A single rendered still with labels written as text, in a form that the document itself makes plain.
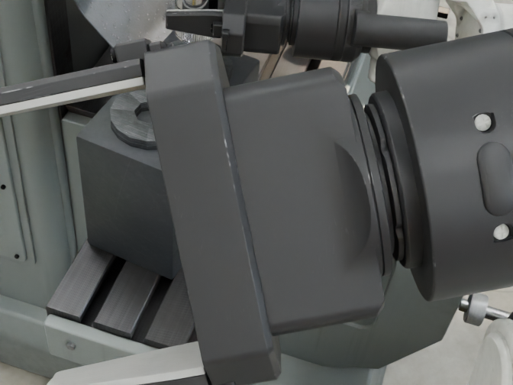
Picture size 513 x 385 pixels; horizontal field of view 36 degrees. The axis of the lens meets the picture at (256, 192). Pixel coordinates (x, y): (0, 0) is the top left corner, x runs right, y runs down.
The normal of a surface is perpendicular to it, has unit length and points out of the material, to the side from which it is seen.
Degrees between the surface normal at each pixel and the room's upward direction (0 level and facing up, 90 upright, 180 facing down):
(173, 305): 0
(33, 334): 68
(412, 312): 90
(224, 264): 50
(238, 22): 45
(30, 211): 88
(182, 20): 90
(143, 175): 90
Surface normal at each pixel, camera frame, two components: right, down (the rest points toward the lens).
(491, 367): -1.00, -0.04
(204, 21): -0.04, 0.73
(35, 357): -0.30, 0.69
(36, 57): 0.72, 0.55
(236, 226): -0.03, 0.12
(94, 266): 0.08, -0.67
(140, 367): -0.20, -0.97
